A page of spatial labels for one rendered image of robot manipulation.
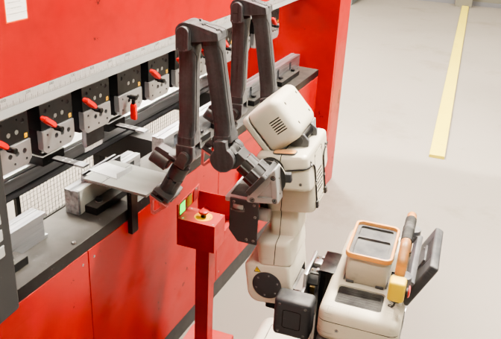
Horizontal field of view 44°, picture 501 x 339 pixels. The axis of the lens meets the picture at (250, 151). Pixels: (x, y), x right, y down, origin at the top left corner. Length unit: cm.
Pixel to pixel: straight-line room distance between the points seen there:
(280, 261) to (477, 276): 190
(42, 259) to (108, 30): 79
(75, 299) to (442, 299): 204
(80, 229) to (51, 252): 16
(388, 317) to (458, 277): 182
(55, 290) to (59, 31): 81
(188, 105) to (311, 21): 235
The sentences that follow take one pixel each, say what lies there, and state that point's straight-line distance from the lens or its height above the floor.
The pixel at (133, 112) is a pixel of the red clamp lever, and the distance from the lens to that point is 236.
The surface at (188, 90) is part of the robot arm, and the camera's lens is 184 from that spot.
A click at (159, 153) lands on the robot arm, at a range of 196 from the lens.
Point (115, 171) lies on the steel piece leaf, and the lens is 232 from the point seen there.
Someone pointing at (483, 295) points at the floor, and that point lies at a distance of 368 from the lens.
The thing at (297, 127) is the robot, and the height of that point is 131.
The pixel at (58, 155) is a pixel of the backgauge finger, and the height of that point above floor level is 100.
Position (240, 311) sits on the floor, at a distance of 325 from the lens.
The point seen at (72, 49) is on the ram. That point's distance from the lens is 209.
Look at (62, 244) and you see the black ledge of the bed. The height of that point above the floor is 87.
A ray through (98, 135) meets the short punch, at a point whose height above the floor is 112.
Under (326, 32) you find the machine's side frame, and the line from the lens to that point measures 409.
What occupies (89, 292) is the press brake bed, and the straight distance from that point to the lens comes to 229.
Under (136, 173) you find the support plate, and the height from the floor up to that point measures 100.
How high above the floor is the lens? 200
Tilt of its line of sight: 24 degrees down
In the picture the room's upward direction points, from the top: 3 degrees clockwise
